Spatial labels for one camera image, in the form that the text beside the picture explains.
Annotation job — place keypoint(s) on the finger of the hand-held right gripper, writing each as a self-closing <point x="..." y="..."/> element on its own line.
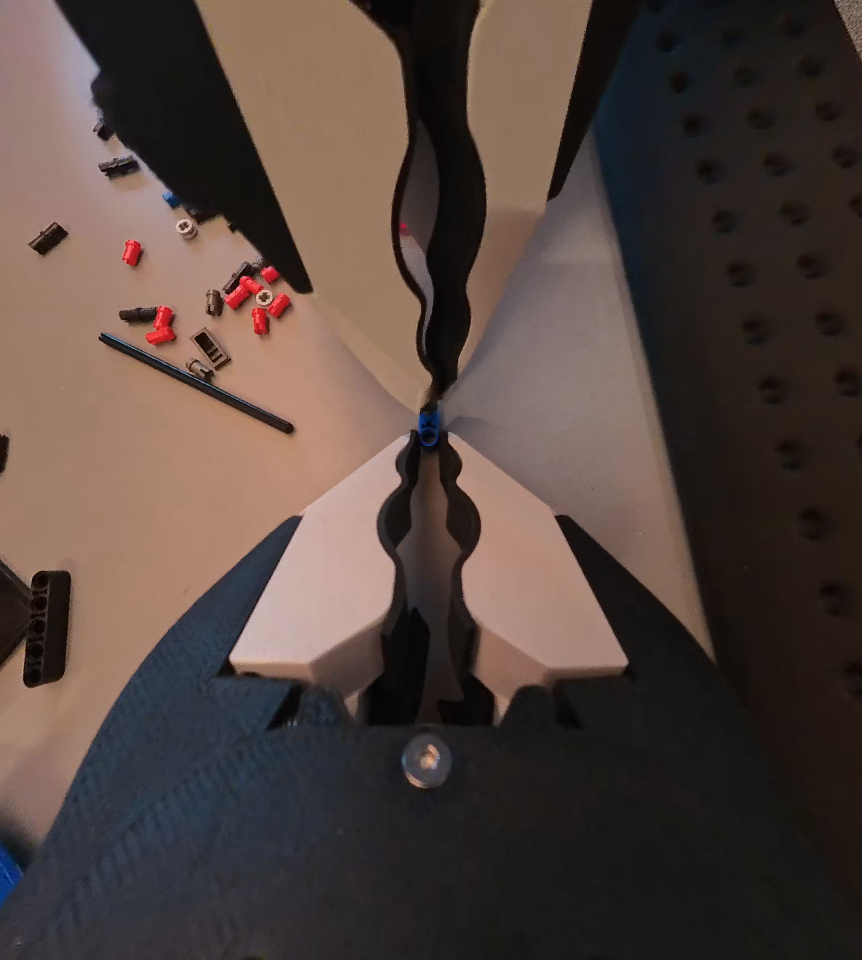
<point x="528" y="112"/>
<point x="311" y="150"/>

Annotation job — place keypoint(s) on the black axle rod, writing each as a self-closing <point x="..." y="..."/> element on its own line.
<point x="198" y="384"/>

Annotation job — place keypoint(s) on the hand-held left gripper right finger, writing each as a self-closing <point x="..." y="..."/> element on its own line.
<point x="543" y="600"/>

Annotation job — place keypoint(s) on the small connector pins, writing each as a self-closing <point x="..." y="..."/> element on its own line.
<point x="251" y="296"/>

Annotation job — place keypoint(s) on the blue connector pin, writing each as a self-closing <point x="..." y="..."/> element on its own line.
<point x="429" y="426"/>

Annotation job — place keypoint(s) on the short black beam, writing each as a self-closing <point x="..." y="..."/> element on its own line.
<point x="47" y="630"/>

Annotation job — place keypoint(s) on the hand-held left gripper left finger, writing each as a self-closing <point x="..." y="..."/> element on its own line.
<point x="311" y="600"/>

